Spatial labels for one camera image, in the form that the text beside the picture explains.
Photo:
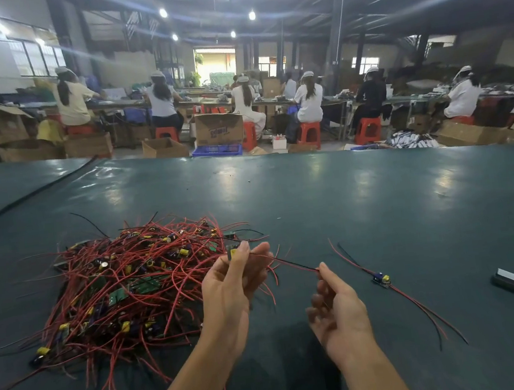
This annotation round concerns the grid window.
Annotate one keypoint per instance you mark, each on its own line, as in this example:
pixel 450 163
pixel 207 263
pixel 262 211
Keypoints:
pixel 32 56

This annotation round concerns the yellow sack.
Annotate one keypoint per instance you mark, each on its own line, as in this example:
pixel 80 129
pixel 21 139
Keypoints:
pixel 50 131

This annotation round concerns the person's right forearm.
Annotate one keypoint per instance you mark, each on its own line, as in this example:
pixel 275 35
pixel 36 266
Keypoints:
pixel 378 379

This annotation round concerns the dark green table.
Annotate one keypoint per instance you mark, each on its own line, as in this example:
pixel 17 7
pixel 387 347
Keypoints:
pixel 447 216

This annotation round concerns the person's right hand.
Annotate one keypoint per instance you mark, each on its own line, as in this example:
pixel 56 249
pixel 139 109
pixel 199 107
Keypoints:
pixel 343 322

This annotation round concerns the small black grey block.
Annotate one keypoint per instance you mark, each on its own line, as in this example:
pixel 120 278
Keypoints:
pixel 509 280

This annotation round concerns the heap of black white items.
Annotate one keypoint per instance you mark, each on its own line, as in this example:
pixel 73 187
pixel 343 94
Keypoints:
pixel 412 140

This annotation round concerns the round ceiling lamp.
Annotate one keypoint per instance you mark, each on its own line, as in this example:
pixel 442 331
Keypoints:
pixel 163 12
pixel 252 14

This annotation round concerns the red plastic stool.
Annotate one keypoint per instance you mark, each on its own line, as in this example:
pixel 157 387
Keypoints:
pixel 250 135
pixel 369 129
pixel 464 119
pixel 79 130
pixel 310 134
pixel 166 132

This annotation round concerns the person's left hand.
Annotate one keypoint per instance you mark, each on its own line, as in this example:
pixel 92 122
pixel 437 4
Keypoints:
pixel 232 298

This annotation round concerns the blue plastic crate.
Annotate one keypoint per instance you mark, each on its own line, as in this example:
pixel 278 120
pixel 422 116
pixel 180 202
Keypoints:
pixel 217 150

